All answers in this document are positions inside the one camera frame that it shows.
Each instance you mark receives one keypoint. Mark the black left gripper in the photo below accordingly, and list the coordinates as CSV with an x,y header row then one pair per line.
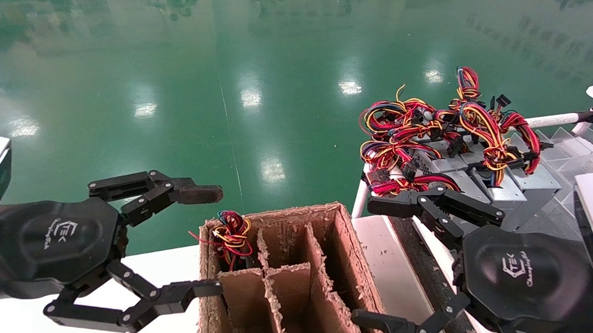
x,y
58,236

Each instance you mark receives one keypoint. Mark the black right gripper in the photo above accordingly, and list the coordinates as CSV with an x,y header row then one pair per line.
x,y
517,276

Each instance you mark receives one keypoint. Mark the grey metal power supply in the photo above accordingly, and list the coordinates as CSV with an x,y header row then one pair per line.
x,y
538,189
468,181
505,208

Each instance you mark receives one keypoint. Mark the brown cardboard divider box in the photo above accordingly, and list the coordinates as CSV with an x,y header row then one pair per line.
x,y
291,286

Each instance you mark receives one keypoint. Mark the clear acrylic bin organizer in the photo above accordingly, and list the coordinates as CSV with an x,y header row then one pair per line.
x,y
577,149

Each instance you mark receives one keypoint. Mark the white horizontal pipe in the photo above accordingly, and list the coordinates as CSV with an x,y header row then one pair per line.
x,y
554,119

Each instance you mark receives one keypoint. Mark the short white pipe post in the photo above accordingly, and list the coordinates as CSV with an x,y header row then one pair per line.
x,y
361,199

